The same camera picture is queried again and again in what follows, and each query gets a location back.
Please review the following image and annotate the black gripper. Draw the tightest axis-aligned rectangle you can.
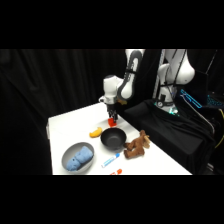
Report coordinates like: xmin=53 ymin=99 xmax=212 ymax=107
xmin=105 ymin=102 xmax=119 ymax=122

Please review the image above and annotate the red cube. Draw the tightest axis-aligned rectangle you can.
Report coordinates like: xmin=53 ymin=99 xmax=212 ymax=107
xmin=108 ymin=118 xmax=119 ymax=128

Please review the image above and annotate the black bowl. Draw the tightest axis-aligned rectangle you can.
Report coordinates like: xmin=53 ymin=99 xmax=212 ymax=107
xmin=100 ymin=127 xmax=128 ymax=151

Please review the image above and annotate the grey bowl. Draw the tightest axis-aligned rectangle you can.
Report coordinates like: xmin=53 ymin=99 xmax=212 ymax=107
xmin=60 ymin=141 xmax=96 ymax=175

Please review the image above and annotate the tan box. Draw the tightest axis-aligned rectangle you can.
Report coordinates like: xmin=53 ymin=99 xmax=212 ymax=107
xmin=116 ymin=98 xmax=128 ymax=107

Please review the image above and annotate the yellow banana toy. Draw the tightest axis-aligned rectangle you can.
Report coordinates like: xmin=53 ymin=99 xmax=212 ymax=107
xmin=88 ymin=126 xmax=104 ymax=139

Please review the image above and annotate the brown plush toy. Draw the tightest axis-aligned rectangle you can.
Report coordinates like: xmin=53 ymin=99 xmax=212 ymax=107
xmin=123 ymin=129 xmax=151 ymax=160

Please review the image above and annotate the blue and white marker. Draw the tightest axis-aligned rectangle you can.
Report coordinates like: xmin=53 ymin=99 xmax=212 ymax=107
xmin=100 ymin=152 xmax=121 ymax=169

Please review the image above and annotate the blue cloth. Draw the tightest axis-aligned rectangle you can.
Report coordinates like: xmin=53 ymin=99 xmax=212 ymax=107
xmin=65 ymin=145 xmax=94 ymax=173

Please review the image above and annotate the black cloth-covered stand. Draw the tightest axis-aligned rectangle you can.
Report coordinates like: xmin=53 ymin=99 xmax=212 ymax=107
xmin=123 ymin=98 xmax=216 ymax=176

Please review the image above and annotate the black curtain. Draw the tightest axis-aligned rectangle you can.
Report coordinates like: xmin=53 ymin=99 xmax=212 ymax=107
xmin=0 ymin=49 xmax=224 ymax=176

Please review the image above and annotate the blue-lit electronic device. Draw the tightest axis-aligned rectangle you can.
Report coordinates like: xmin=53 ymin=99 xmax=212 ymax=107
xmin=179 ymin=87 xmax=224 ymax=110

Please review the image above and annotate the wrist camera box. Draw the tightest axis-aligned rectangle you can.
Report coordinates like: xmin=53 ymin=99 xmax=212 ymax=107
xmin=98 ymin=95 xmax=109 ymax=105

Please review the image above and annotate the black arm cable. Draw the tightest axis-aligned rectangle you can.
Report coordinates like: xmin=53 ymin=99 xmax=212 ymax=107
xmin=159 ymin=49 xmax=188 ymax=101

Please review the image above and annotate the yellow cable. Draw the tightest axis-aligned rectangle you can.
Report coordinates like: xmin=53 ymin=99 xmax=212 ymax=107
xmin=212 ymin=108 xmax=224 ymax=152

